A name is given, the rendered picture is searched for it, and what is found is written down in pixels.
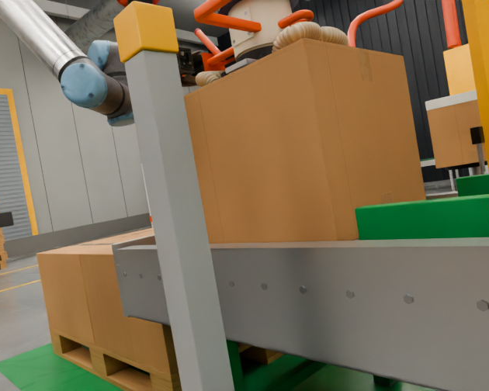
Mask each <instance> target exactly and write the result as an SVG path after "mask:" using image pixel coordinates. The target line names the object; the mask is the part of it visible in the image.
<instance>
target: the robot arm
mask: <svg viewBox="0 0 489 391"><path fill-rule="evenodd" d="M0 18H1V19H2V20H3V21H4V22H5V23H6V24H7V26H8V27H9V28H10V29H11V30H12V31H13V32H14V33H15V34H16V35H17V37H18V38H20V39H21V41H23V42H24V44H25V45H26V46H27V47H28V48H29V49H30V50H31V51H32V52H33V53H34V54H35V55H36V57H37V58H38V59H39V60H40V61H41V62H42V63H43V64H44V65H45V66H46V68H47V69H48V70H49V71H50V72H51V73H52V74H53V75H54V76H55V78H56V79H57V80H58V81H59V83H60V84H61V89H62V92H63V93H64V95H65V97H66V98H67V99H68V100H69V101H71V102H73V103H74V104H75V105H77V106H80V107H82V108H86V109H90V110H93V111H96V112H99V113H101V114H103V115H105V116H107V122H108V123H109V125H110V126H127V125H130V124H134V123H135V122H134V114H133V109H132V104H131V100H130V91H129V87H128V82H127V74H126V69H125V63H122V62H121V61H120V54H119V49H118V44H117V42H112V41H108V40H96V41H94V42H93V43H92V44H91V46H90V47H89V49H88V56H85V55H84V54H83V53H82V51H81V50H80V49H79V48H78V47H77V46H76V45H75V44H74V43H73V42H72V41H71V40H70V39H69V38H68V37H67V36H66V34H65V33H64V32H63V31H62V30H61V29H60V28H59V27H58V26H57V25H56V24H55V23H54V22H53V21H52V20H51V19H50V17H49V16H48V15H47V14H46V13H45V12H44V11H43V10H42V9H41V8H40V7H39V6H38V5H37V4H36V3H35V2H34V1H33V0H0ZM182 49H183V50H182ZM200 52H201V50H198V51H196V52H194V53H193V52H191V49H189V48H183V47H179V52H178V53H177V54H176V56H177V61H178V66H179V74H180V78H181V83H182V87H192V86H198V85H197V83H196V77H195V76H192V75H191V74H193V73H195V71H193V70H194V67H193V62H192V59H193V58H194V57H196V56H198V55H200V54H199V53H200ZM187 73H188V74H187ZM183 75H184V76H183ZM182 76H183V77H182Z"/></svg>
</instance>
